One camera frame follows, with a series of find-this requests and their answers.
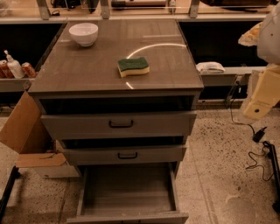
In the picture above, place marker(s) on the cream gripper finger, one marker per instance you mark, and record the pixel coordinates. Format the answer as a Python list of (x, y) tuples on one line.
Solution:
[(250, 37), (266, 93)]

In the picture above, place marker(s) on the green and yellow sponge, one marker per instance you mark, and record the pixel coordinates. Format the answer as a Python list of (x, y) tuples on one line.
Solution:
[(137, 66)]

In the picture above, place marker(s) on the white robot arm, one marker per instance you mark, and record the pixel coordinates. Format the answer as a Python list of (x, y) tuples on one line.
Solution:
[(268, 49)]

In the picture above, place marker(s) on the top grey drawer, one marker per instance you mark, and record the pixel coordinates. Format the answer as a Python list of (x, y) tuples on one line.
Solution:
[(124, 125)]

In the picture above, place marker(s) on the grey drawer cabinet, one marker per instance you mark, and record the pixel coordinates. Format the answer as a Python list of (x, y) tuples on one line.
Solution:
[(86, 81)]

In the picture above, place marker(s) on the middle grey drawer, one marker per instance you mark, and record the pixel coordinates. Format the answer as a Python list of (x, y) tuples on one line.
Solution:
[(125, 155)]

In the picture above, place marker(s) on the open bottom grey drawer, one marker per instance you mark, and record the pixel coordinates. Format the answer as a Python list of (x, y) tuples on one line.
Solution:
[(129, 194)]

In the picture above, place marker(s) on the folded white cloth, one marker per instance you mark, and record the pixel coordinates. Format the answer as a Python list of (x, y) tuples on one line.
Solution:
[(210, 67)]

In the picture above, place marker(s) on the black stand leg right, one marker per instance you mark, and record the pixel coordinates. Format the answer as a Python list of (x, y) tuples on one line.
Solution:
[(276, 174)]

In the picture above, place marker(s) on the black stand leg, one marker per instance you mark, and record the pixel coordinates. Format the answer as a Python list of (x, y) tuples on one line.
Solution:
[(14, 174), (276, 174)]

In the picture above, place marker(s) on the white ceramic bowl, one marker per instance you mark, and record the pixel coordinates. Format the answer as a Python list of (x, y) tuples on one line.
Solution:
[(84, 34)]

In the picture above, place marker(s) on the white pump bottle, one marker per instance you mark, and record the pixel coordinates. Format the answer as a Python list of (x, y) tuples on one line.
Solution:
[(14, 66)]

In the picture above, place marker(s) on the brown cardboard box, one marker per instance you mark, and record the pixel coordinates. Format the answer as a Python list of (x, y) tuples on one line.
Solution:
[(25, 133)]

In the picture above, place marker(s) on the red soda can at edge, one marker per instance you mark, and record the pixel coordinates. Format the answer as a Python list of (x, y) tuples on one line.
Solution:
[(5, 72)]

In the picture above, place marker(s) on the black stand leg left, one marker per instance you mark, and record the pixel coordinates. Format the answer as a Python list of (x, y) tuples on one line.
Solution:
[(14, 174)]

